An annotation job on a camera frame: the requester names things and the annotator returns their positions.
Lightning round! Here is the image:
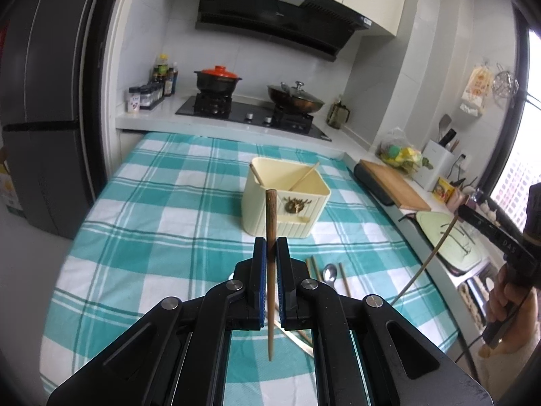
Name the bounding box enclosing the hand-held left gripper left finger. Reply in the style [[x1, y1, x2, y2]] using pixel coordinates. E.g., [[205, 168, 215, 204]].
[[46, 237, 268, 406]]

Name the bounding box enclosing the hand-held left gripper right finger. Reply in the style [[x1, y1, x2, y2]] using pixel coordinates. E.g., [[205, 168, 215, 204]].
[[276, 237, 494, 406]]

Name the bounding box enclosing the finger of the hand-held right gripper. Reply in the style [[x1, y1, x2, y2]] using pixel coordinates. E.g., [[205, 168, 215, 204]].
[[458, 205, 536, 265]]

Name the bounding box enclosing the metal spoon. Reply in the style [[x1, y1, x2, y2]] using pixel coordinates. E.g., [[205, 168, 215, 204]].
[[323, 263, 339, 293]]

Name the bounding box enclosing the dark brown wooden chopstick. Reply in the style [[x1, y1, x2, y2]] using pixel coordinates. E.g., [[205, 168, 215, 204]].
[[265, 189, 278, 363]]

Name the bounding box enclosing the cream plastic utensil holder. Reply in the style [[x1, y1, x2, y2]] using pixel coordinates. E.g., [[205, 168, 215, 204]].
[[241, 156, 331, 238]]

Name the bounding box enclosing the person's right hand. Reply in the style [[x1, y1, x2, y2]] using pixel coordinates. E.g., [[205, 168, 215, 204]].
[[479, 264, 541, 359]]

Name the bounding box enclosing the pan with green lid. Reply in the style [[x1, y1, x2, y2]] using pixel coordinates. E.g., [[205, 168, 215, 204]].
[[399, 210, 494, 278]]

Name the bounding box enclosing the yellow packet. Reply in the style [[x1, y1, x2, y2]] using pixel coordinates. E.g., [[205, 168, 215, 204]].
[[433, 177, 455, 202]]

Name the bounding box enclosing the window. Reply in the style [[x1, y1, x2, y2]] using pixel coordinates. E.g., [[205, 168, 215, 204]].
[[477, 2, 541, 238]]

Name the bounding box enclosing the white knife block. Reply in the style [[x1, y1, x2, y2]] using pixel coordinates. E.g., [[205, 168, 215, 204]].
[[416, 139, 456, 192]]

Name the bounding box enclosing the teal plaid tablecloth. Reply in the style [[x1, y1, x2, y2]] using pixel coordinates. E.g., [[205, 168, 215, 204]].
[[40, 131, 460, 406]]

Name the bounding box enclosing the wooden cutting board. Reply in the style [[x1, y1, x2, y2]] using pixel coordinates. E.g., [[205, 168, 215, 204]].
[[359, 159, 432, 212]]

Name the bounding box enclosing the plastic bag of sponges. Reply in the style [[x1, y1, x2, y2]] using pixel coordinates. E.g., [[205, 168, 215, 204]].
[[376, 129, 432, 175]]

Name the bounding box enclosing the black tray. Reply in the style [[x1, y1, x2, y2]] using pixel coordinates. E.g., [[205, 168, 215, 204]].
[[353, 162, 399, 208]]

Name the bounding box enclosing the hanging printed bag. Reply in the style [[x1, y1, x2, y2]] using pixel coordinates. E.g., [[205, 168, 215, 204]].
[[458, 63, 493, 116]]

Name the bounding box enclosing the black gas stove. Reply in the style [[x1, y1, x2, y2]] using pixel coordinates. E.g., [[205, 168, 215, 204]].
[[175, 95, 333, 140]]

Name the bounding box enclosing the dark glass pitcher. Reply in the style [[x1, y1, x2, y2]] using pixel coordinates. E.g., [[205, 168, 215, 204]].
[[327, 95, 352, 130]]

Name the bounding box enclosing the wok with glass lid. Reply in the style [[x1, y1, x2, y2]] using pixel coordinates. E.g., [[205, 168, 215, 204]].
[[266, 80, 326, 115]]

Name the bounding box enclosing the black clay pot orange lid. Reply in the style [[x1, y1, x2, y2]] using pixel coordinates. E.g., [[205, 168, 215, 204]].
[[193, 65, 244, 96]]

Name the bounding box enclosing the row of dark spice jars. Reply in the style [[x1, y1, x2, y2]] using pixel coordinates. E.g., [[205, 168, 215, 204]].
[[139, 83, 165, 109]]

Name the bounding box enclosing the dark sauce bottle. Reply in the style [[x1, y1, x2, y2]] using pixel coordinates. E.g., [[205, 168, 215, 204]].
[[163, 63, 179, 97]]

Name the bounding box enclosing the yellow cap sauce bottle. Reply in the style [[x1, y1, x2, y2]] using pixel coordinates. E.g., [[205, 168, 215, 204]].
[[153, 53, 169, 84]]

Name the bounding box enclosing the black range hood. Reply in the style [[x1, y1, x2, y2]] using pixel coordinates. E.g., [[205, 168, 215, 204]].
[[195, 0, 375, 62]]

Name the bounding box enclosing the cardboard box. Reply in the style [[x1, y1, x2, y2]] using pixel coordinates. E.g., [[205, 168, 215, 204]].
[[0, 147, 24, 217]]

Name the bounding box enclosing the grey refrigerator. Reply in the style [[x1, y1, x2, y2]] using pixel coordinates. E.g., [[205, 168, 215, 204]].
[[0, 0, 127, 240]]

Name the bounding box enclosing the metal wire strainer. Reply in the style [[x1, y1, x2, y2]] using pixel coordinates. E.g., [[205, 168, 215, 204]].
[[491, 63, 520, 109]]

